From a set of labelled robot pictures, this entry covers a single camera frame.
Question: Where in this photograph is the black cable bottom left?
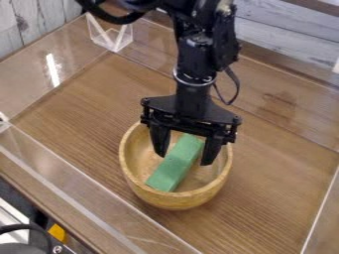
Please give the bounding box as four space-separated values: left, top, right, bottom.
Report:
0 223 53 254

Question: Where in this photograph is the clear acrylic corner bracket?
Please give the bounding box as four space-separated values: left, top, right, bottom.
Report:
85 13 133 53

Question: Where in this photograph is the yellow and black device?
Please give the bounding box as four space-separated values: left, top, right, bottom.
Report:
28 224 88 254

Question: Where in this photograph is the brown wooden bowl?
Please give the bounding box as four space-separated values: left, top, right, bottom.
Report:
119 122 233 210

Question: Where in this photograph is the clear acrylic tray wall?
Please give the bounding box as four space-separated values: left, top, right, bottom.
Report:
0 119 201 254

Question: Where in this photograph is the green rectangular block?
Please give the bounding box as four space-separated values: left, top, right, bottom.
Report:
145 134 204 191

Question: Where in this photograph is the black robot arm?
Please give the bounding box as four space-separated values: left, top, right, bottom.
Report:
76 0 241 166

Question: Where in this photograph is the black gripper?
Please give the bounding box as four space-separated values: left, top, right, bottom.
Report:
139 78 244 167

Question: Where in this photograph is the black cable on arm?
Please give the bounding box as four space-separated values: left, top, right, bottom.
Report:
213 65 243 106

